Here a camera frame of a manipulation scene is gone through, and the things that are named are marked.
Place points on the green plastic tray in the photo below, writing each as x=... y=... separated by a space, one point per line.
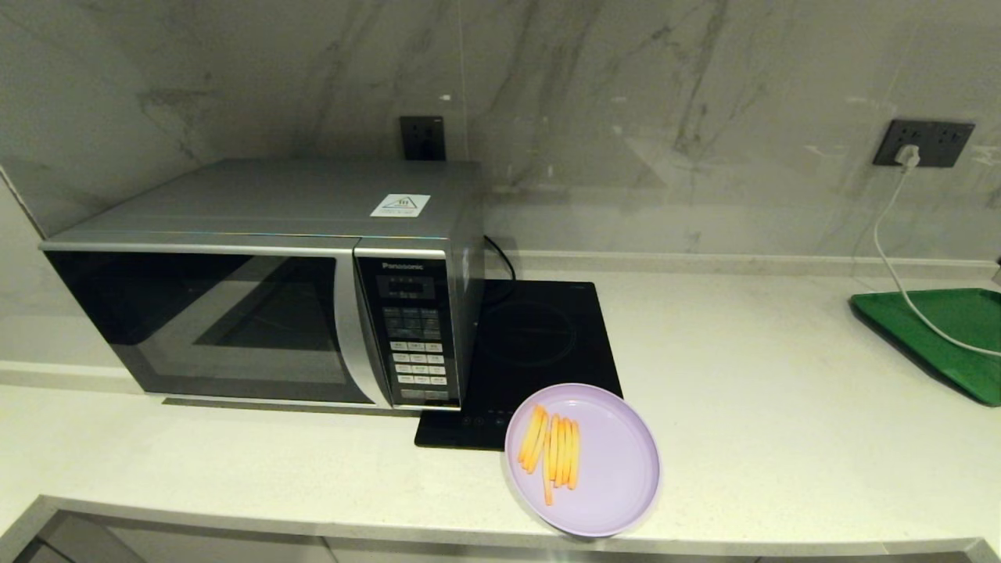
x=962 y=313

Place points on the white warning sticker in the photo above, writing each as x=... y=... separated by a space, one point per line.
x=400 y=205

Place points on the black induction cooktop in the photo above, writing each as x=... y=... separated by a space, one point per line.
x=547 y=344

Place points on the black glass microwave door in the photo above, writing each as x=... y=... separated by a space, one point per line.
x=195 y=320

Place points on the silver Panasonic microwave oven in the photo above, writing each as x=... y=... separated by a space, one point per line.
x=274 y=195

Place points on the white power plug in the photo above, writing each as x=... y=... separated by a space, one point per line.
x=907 y=158

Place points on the long orange french fry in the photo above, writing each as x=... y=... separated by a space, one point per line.
x=547 y=489

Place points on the wide black wall socket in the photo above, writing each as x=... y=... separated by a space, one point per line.
x=946 y=142

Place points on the cabinet front panel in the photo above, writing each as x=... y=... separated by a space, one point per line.
x=391 y=554
x=195 y=547

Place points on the lilac round plate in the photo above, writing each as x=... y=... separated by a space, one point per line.
x=618 y=469

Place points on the small black wall socket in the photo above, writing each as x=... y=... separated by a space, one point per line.
x=423 y=138

